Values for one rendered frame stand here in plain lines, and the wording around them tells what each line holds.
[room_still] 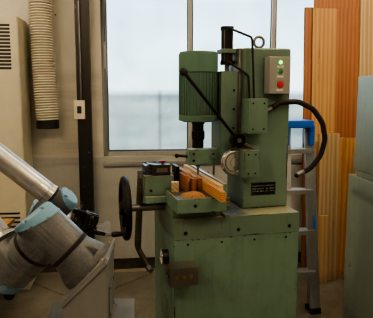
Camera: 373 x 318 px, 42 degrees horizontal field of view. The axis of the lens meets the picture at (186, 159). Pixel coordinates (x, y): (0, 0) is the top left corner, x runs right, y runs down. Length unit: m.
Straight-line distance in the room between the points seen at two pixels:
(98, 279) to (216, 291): 0.72
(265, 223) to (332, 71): 1.75
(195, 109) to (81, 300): 0.96
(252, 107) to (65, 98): 1.77
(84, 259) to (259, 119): 0.96
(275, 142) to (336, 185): 1.38
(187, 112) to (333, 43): 1.77
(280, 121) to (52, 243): 1.16
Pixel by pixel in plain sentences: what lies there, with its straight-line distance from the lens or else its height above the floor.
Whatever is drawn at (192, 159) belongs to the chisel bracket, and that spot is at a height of 1.02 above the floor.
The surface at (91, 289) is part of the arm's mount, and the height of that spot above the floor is 0.70.
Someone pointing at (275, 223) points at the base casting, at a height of 0.76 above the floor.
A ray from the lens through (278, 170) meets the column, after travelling 2.28.
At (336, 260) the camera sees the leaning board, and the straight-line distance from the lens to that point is 3.69.
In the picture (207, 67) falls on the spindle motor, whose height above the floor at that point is 1.43.
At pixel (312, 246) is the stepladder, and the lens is 3.08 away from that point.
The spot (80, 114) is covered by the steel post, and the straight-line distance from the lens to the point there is 3.45.
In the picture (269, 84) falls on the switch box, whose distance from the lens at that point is 2.17.
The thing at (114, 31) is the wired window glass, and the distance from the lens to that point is 3.63.
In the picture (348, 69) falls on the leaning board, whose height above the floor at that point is 1.48.
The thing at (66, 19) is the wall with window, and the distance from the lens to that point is 3.59.
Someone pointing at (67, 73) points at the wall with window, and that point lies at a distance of 3.56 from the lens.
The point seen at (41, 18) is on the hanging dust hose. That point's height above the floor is 1.80.
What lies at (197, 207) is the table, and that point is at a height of 0.86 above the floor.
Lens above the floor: 1.33
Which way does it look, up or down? 8 degrees down
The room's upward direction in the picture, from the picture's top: straight up
